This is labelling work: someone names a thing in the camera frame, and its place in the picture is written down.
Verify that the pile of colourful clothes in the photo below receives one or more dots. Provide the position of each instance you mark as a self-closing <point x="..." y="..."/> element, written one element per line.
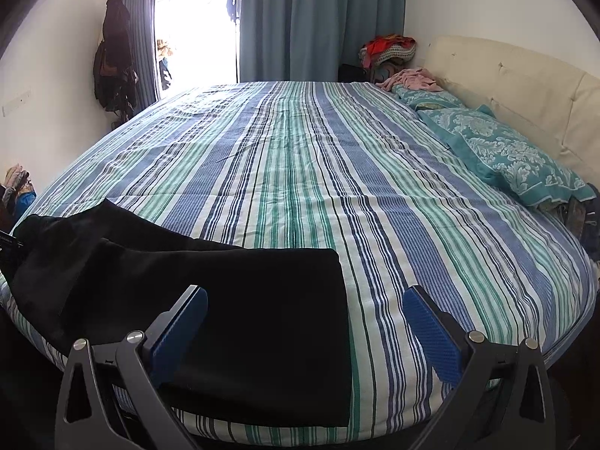
<point x="386" y="51"/>

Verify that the hanging dark jackets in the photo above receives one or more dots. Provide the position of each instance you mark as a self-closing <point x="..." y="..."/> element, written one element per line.
<point x="115" y="61"/>

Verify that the striped bed sheet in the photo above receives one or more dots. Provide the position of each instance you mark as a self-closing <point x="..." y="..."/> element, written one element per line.
<point x="328" y="173"/>

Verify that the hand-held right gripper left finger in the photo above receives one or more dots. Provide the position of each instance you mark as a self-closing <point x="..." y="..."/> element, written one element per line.
<point x="183" y="323"/>

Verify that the small teal patterned pillow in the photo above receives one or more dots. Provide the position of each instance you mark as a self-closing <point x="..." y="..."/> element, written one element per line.
<point x="424" y="98"/>

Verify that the heap of clothes beside bed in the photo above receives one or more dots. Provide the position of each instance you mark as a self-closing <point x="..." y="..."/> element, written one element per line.
<point x="18" y="192"/>

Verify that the clothes outside window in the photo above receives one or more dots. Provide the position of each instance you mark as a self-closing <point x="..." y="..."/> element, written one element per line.
<point x="164" y="63"/>

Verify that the wide blue curtain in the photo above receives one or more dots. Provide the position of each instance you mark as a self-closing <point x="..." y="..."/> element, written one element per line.
<point x="318" y="18"/>

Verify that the black pants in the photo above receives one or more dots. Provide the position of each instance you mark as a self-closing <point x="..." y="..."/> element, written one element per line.
<point x="225" y="309"/>

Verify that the pink cloth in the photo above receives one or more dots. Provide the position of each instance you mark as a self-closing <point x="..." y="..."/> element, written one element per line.
<point x="412" y="78"/>

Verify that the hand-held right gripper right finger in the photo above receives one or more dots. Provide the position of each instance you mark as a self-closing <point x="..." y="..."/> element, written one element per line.
<point x="431" y="333"/>

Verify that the large teal patterned pillow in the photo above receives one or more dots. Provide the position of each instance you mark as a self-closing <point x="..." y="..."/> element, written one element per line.
<point x="506" y="154"/>

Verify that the cream padded headboard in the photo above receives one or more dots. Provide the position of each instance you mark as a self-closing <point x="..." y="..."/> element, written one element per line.
<point x="529" y="89"/>

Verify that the narrow blue curtain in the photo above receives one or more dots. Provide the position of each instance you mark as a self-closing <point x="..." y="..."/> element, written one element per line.
<point x="138" y="33"/>

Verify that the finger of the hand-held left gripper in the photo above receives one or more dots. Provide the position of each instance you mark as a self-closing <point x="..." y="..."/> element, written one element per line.
<point x="9" y="241"/>

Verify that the black bag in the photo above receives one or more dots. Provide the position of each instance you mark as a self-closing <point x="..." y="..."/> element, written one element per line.
<point x="352" y="73"/>

